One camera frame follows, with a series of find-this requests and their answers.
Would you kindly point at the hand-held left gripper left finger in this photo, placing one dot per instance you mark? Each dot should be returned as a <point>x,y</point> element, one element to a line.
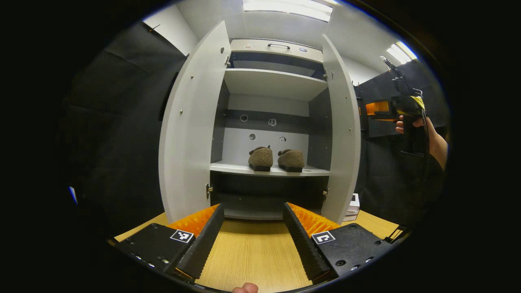
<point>203,244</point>

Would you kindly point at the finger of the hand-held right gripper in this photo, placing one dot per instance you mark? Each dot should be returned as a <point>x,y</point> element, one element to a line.
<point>378,108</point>

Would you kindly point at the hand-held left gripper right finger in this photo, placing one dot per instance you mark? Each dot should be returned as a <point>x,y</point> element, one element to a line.
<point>305,244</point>

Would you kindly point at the white shoe cabinet door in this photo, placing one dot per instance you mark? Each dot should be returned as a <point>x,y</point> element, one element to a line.
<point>191,134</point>
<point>342,142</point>

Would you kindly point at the brown fuzzy shoe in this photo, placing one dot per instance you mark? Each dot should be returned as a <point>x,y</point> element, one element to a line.
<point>291,159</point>
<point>260,158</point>

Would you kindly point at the white shoe cabinet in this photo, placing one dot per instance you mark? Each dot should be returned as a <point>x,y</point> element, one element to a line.
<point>264,106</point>

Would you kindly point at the white cabinet shelf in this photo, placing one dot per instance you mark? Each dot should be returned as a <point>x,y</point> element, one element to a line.
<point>272,83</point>
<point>232,168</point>

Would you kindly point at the white cabinet drawer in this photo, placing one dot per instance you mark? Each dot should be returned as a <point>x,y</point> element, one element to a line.
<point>252,53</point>

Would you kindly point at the small ceiling light panel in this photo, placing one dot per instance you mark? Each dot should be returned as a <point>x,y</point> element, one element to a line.
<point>401,53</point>

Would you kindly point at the white photo box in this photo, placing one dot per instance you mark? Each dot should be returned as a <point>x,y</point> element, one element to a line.
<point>353,205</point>

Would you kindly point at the large ceiling light panel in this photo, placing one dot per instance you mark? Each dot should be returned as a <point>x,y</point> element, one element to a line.
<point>285,7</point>

